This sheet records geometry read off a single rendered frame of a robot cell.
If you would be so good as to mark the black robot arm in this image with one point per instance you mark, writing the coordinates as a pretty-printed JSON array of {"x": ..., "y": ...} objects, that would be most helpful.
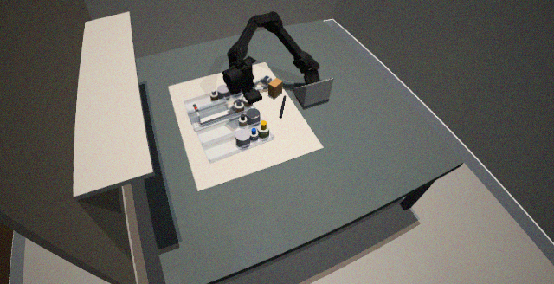
[{"x": 239, "y": 68}]

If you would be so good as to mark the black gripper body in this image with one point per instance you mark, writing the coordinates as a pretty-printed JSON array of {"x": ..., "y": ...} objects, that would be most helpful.
[{"x": 252, "y": 95}]

